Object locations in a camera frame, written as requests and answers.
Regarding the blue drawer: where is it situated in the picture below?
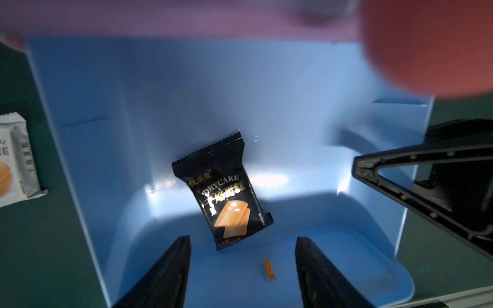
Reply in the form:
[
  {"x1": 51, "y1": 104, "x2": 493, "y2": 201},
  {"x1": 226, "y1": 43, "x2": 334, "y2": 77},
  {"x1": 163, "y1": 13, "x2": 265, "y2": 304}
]
[{"x1": 27, "y1": 36, "x2": 433, "y2": 307}]

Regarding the purple top drawer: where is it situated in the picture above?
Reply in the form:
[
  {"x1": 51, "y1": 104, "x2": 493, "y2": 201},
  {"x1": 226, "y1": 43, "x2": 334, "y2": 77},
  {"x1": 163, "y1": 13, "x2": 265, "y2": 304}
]
[{"x1": 0, "y1": 0, "x2": 493, "y2": 99}]

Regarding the black drycake packet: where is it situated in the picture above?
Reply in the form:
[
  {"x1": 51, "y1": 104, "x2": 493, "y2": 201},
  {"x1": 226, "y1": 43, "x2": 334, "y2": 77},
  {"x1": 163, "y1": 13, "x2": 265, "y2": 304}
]
[{"x1": 172, "y1": 132, "x2": 274, "y2": 251}]

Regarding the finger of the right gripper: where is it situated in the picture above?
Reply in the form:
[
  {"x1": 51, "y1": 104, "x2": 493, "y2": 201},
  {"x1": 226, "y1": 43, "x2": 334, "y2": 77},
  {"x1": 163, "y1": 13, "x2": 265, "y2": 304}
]
[{"x1": 352, "y1": 119, "x2": 492, "y2": 258}]

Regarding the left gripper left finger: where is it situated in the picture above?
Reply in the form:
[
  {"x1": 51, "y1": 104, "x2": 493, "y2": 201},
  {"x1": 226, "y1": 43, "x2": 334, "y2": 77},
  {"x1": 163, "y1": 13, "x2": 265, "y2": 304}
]
[{"x1": 114, "y1": 236, "x2": 191, "y2": 307}]

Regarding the white cookie packet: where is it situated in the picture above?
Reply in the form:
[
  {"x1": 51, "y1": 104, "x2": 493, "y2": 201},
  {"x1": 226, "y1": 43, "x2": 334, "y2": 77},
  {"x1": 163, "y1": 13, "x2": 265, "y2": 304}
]
[{"x1": 1, "y1": 112, "x2": 48, "y2": 207}]

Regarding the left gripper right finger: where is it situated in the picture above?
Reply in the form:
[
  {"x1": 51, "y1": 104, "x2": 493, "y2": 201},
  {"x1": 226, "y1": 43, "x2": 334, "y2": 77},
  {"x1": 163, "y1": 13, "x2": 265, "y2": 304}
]
[{"x1": 295, "y1": 237, "x2": 374, "y2": 307}]

